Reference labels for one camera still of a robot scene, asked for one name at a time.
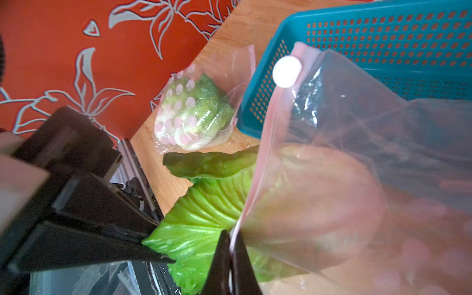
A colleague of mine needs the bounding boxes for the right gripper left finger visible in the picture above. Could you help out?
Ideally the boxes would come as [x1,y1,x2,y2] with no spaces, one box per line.
[201,230,231,295]

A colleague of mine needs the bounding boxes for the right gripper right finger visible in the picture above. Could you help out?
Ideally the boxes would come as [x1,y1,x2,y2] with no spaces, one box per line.
[231,233,263,295]

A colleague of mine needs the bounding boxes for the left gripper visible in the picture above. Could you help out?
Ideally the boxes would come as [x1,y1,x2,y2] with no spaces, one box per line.
[1,107,173,274]

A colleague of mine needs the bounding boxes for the chinese cabbage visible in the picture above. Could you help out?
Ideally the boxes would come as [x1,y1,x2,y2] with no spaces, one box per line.
[154,74,236,151]
[143,145,385,295]

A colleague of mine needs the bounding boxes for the chinese cabbage front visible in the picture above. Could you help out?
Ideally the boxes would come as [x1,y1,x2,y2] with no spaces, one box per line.
[154,74,236,151]

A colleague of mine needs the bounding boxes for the clear zipper bag pink dots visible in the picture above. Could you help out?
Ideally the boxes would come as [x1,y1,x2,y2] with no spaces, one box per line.
[154,45,256,154]

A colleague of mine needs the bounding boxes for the teal plastic basket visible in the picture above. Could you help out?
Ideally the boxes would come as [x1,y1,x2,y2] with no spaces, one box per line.
[237,1,472,138]

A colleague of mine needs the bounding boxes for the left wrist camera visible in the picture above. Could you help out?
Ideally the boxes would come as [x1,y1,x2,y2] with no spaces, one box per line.
[1,131,49,234]

